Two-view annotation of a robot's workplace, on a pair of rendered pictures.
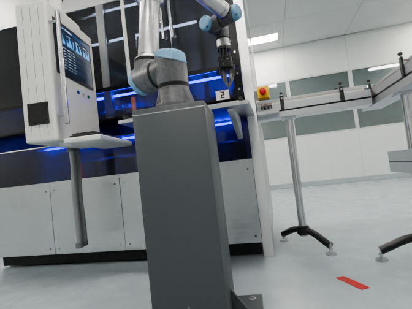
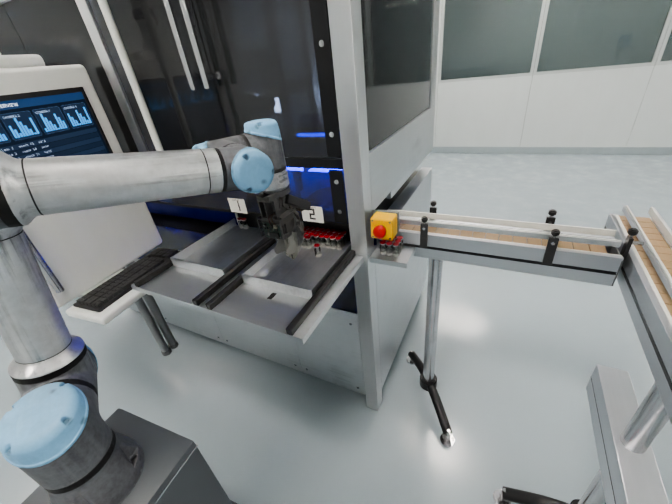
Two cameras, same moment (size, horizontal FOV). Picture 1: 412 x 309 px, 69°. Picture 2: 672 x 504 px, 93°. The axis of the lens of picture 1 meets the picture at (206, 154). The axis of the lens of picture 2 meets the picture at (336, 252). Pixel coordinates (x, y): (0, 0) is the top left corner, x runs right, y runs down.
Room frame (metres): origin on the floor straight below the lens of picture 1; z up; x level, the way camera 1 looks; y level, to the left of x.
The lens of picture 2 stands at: (0.94, -0.51, 1.46)
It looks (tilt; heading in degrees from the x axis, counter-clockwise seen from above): 31 degrees down; 18
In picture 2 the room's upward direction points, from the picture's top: 7 degrees counter-clockwise
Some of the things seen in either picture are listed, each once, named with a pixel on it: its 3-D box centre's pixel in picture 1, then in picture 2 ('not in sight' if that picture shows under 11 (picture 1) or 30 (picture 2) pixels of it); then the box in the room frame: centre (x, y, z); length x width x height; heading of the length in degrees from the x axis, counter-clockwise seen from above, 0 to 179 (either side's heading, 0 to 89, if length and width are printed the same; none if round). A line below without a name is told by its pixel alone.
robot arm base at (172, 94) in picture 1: (175, 98); (90, 467); (1.11, 0.09, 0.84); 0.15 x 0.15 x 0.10
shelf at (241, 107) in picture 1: (192, 119); (254, 267); (1.76, 0.05, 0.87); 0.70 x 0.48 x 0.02; 77
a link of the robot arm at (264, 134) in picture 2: (221, 30); (264, 146); (1.61, -0.16, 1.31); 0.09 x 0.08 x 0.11; 140
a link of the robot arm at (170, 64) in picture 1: (170, 68); (57, 430); (1.11, 0.10, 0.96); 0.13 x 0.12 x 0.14; 50
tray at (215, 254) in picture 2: not in sight; (230, 244); (1.86, 0.21, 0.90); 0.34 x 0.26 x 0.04; 167
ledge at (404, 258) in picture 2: (268, 113); (394, 252); (1.89, -0.42, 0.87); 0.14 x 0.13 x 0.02; 167
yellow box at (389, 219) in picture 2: (263, 93); (384, 224); (1.85, -0.40, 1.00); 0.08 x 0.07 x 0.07; 167
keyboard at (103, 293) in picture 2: (99, 138); (133, 274); (1.73, 0.60, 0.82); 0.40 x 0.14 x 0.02; 174
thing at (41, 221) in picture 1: (143, 192); (254, 250); (2.55, 0.56, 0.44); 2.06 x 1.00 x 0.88; 77
